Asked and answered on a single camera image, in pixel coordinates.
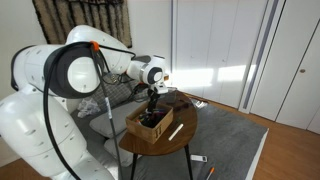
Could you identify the white marker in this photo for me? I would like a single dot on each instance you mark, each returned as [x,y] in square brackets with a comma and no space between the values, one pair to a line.
[175,132]

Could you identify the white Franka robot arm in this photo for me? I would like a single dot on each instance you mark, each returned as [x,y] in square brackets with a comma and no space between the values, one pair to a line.
[33,126]

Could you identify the gray floor rug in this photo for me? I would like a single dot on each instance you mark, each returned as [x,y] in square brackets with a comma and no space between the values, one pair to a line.
[226,140]

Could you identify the dark wooden side table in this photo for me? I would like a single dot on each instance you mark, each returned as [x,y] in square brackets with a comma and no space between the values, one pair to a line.
[180,133]

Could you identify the brown cardboard box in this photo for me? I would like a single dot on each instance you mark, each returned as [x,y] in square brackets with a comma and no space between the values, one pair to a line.
[148,131]

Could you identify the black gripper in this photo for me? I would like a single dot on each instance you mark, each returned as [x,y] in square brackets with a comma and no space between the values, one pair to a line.
[153,98]

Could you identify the small dark tabletop item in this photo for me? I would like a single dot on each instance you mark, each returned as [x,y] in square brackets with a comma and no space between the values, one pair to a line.
[181,106]

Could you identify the white nightstand with wood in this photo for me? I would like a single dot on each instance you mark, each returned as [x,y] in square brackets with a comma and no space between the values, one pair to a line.
[166,78]

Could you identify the shaggy wall hanging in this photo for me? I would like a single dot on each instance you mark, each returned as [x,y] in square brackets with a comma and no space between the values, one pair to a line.
[83,16]

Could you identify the white closet door pair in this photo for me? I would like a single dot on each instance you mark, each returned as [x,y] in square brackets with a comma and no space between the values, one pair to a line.
[206,50]
[293,66]

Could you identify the light gray cushion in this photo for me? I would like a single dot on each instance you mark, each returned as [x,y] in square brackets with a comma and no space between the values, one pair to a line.
[111,121]
[116,151]

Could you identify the small gray plaid pillow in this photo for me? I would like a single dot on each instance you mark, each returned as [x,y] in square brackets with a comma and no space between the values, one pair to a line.
[115,93]

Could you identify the orange tipped pen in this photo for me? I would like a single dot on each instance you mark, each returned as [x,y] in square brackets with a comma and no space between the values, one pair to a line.
[210,173]

